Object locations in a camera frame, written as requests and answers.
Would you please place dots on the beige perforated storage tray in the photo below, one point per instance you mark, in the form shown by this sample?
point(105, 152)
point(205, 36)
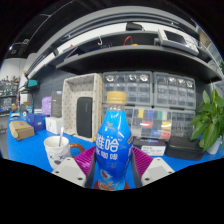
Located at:
point(71, 100)

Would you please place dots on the black box with white label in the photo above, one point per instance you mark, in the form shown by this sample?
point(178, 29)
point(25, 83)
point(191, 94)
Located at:
point(150, 146)

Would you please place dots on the blue box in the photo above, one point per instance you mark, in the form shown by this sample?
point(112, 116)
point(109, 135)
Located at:
point(36, 122)

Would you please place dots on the small black device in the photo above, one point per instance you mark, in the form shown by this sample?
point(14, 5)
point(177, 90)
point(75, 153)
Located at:
point(133, 26)

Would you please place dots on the teal small object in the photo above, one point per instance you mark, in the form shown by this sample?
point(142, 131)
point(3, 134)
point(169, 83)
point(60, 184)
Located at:
point(32, 83)

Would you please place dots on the small white cube box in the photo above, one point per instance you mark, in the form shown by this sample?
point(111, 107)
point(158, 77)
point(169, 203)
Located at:
point(53, 125)

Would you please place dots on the black workbench shelf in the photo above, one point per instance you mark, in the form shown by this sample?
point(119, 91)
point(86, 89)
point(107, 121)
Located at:
point(133, 60)

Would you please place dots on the purple bag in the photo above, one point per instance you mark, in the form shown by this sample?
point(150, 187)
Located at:
point(46, 106)

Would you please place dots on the blue drink bottle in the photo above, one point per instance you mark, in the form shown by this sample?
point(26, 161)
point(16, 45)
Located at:
point(113, 146)

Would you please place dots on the dark background shelf unit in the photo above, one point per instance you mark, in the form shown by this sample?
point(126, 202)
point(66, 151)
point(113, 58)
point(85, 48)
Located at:
point(7, 95)

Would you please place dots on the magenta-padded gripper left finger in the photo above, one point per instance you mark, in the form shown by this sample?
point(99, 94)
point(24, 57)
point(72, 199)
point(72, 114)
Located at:
point(70, 170)

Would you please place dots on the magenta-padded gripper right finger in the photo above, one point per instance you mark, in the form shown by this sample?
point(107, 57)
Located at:
point(156, 170)

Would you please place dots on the white spoon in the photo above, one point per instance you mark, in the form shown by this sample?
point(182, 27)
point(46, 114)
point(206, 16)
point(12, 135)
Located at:
point(61, 136)

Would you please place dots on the dark grey upright box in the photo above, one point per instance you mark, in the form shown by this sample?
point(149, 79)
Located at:
point(56, 104)

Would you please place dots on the drawer cabinet with coloured contents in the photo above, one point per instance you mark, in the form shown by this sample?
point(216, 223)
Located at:
point(151, 123)

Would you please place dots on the flat black rectangular device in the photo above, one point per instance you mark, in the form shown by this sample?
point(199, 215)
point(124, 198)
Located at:
point(84, 116)

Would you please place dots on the grey oscilloscope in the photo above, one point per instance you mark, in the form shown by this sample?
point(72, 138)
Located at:
point(178, 40)

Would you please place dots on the green potted plant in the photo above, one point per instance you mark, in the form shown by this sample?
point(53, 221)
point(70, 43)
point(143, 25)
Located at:
point(208, 123)

